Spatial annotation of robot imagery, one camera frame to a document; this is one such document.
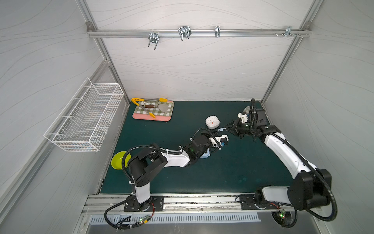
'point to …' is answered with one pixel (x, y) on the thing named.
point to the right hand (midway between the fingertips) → (224, 126)
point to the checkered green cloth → (156, 110)
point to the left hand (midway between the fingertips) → (217, 128)
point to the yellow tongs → (135, 100)
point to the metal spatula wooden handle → (163, 107)
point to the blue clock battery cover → (221, 129)
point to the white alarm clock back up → (212, 122)
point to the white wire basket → (81, 125)
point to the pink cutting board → (147, 117)
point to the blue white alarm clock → (205, 154)
